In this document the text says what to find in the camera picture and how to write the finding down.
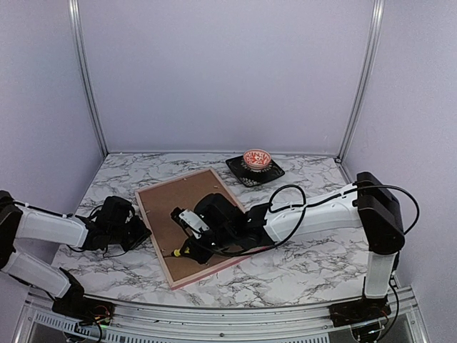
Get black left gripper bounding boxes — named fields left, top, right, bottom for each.
left=109, top=216, right=152, bottom=253

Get yellow handled screwdriver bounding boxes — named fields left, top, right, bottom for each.
left=164, top=249, right=182, bottom=258

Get pink photo frame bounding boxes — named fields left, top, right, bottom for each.
left=136, top=168, right=274, bottom=290

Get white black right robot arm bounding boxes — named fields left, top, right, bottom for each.
left=171, top=172, right=406, bottom=327

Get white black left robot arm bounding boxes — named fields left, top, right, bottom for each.
left=1, top=191, right=151, bottom=324

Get black square floral plate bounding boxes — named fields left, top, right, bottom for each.
left=226, top=156, right=285, bottom=188

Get red white patterned bowl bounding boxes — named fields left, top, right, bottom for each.
left=243, top=149, right=272, bottom=172

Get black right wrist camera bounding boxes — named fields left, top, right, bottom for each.
left=171, top=207, right=209, bottom=239

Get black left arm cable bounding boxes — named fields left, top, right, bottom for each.
left=67, top=205, right=135, bottom=259

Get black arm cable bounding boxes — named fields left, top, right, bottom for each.
left=214, top=184, right=421, bottom=257
left=67, top=205, right=135, bottom=259

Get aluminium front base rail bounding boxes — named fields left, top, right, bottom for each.
left=12, top=287, right=430, bottom=342

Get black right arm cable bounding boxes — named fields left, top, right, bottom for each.
left=214, top=184, right=421, bottom=257

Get aluminium left corner post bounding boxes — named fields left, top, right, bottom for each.
left=68, top=0, right=109, bottom=158

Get aluminium corner post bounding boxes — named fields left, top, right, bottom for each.
left=68, top=0, right=109, bottom=158
left=336, top=0, right=386, bottom=164

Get aluminium right corner post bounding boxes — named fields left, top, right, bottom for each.
left=336, top=0, right=386, bottom=164

